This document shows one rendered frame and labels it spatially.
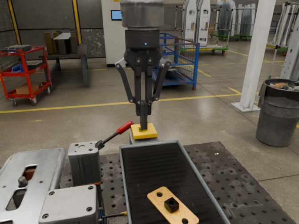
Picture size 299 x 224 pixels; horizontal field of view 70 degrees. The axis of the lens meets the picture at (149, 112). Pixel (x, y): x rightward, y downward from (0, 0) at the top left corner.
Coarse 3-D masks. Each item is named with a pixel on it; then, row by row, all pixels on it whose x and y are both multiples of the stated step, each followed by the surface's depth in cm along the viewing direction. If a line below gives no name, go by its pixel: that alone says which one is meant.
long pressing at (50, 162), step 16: (16, 160) 70; (32, 160) 70; (48, 160) 70; (64, 160) 70; (0, 176) 63; (16, 176) 63; (32, 176) 63; (48, 176) 63; (0, 192) 57; (32, 192) 57; (0, 208) 52; (32, 208) 52
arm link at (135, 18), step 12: (120, 0) 42; (132, 0) 40; (144, 0) 40; (156, 0) 41; (132, 12) 41; (144, 12) 41; (156, 12) 42; (132, 24) 42; (144, 24) 42; (156, 24) 42
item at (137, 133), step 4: (136, 124) 58; (148, 124) 58; (152, 124) 58; (132, 128) 56; (136, 128) 56; (140, 128) 56; (148, 128) 56; (152, 128) 56; (132, 132) 55; (136, 132) 54; (140, 132) 54; (144, 132) 54; (148, 132) 54; (152, 132) 54; (156, 132) 54; (136, 136) 53; (140, 136) 53; (144, 136) 53; (148, 136) 54; (152, 136) 54; (156, 136) 54
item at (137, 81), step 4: (136, 60) 46; (140, 60) 47; (136, 64) 47; (140, 64) 47; (136, 68) 47; (140, 68) 48; (136, 72) 48; (140, 72) 48; (136, 76) 48; (140, 76) 48; (136, 80) 49; (140, 80) 49; (136, 84) 49; (140, 84) 50; (136, 88) 50; (140, 88) 50; (136, 92) 50; (140, 92) 50; (136, 96) 51; (140, 96) 51; (136, 100) 51; (140, 100) 51
